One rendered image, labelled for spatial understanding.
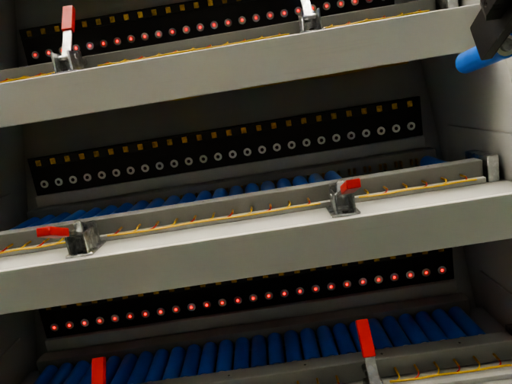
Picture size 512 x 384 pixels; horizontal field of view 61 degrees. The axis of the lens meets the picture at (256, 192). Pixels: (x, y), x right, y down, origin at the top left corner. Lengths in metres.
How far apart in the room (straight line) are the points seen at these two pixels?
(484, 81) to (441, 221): 0.18
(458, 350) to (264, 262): 0.22
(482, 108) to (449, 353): 0.27
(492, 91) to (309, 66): 0.20
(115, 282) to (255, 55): 0.27
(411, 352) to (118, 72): 0.42
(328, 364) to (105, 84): 0.38
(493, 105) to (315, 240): 0.24
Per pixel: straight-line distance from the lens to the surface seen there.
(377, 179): 0.48
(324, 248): 0.43
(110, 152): 0.63
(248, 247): 0.42
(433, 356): 0.52
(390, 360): 0.51
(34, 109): 0.53
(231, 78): 0.47
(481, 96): 0.56
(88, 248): 0.47
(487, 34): 0.36
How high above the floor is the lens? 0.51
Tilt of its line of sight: 9 degrees up
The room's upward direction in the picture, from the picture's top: 9 degrees counter-clockwise
